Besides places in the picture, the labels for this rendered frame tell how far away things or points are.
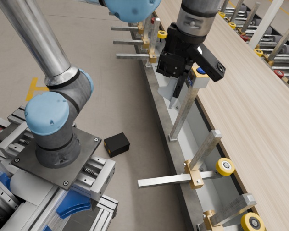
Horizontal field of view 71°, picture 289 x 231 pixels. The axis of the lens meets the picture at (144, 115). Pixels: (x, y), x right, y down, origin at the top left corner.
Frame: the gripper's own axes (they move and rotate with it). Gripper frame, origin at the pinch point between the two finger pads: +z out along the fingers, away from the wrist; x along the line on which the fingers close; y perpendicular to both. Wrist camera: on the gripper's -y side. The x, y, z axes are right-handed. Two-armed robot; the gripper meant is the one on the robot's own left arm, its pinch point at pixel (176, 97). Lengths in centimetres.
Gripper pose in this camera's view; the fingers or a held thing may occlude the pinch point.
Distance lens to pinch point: 60.3
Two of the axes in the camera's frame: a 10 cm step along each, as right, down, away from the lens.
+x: -3.6, 6.7, -6.5
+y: -9.2, -3.6, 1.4
